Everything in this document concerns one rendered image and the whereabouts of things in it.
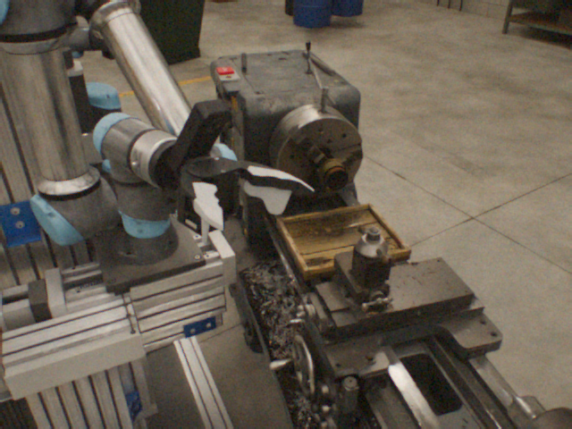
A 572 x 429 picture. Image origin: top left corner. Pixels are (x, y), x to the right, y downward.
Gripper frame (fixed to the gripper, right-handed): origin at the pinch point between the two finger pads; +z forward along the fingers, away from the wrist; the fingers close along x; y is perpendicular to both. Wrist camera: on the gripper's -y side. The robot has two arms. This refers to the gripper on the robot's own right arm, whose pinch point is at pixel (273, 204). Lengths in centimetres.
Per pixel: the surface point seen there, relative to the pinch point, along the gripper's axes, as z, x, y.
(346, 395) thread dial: -9, -41, 67
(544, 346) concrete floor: 6, -196, 133
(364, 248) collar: -20, -56, 37
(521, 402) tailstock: 25, -42, 42
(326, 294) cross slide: -27, -54, 54
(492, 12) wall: -320, -830, 37
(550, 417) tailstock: 30, -39, 39
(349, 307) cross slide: -20, -55, 54
